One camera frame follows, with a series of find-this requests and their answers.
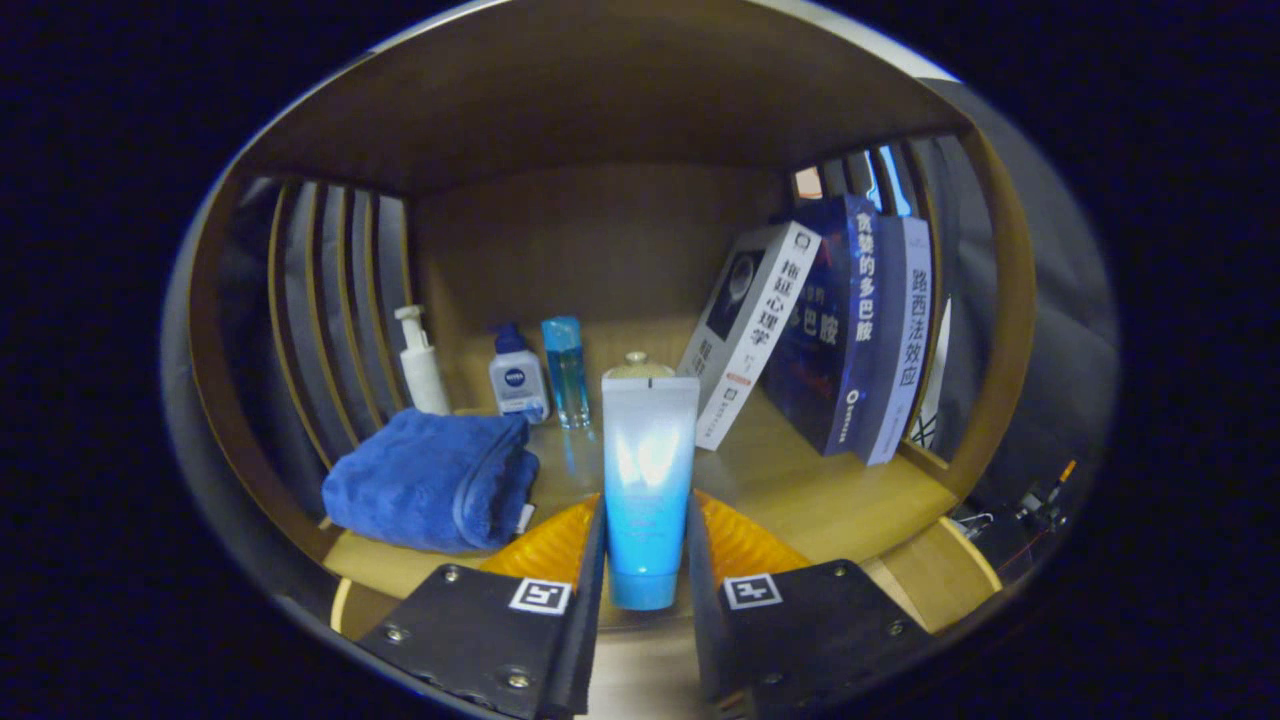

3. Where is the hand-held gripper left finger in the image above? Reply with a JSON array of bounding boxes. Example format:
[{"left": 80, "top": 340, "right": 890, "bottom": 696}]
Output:
[{"left": 355, "top": 493, "right": 609, "bottom": 720}]

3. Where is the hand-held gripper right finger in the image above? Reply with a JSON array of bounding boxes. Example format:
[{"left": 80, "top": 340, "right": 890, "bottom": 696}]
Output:
[{"left": 685, "top": 489, "right": 936, "bottom": 720}]

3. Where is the blue and white squeeze tube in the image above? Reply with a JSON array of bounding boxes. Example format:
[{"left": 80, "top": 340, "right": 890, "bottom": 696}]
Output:
[{"left": 601, "top": 375, "right": 701, "bottom": 611}]

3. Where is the wooden countertop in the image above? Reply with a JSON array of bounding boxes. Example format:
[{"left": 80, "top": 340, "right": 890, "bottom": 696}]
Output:
[{"left": 322, "top": 320, "right": 959, "bottom": 601}]

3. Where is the wooden cabinet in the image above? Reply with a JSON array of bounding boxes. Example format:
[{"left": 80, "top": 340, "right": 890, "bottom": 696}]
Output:
[{"left": 185, "top": 0, "right": 1041, "bottom": 641}]

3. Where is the folded blue towel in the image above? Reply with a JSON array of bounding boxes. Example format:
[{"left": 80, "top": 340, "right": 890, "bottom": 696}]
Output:
[{"left": 321, "top": 408, "right": 541, "bottom": 556}]

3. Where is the clear blue bottle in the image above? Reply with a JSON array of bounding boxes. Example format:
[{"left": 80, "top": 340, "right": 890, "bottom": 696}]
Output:
[{"left": 541, "top": 316, "right": 593, "bottom": 431}]

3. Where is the white bottle with blue cap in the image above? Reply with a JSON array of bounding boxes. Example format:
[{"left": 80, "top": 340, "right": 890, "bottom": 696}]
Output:
[{"left": 488, "top": 322, "right": 551, "bottom": 425}]

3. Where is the beige lidded cup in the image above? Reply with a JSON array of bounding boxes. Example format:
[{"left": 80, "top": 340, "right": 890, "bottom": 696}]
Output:
[{"left": 603, "top": 351, "right": 676, "bottom": 381}]

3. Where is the white pump bottle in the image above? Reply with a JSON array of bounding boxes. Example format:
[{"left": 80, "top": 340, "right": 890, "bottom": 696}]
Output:
[{"left": 393, "top": 304, "right": 453, "bottom": 416}]

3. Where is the white book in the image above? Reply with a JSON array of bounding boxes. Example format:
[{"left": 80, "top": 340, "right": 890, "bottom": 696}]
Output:
[{"left": 677, "top": 221, "right": 823, "bottom": 452}]

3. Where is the dark blue book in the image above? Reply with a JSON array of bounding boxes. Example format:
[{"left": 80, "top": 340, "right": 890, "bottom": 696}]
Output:
[{"left": 765, "top": 194, "right": 886, "bottom": 458}]

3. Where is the black device with orange part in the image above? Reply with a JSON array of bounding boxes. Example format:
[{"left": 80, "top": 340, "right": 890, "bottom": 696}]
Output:
[{"left": 950, "top": 460, "right": 1081, "bottom": 581}]

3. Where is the pale lavender book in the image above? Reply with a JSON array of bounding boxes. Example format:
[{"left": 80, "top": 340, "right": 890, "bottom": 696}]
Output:
[{"left": 865, "top": 215, "right": 934, "bottom": 467}]

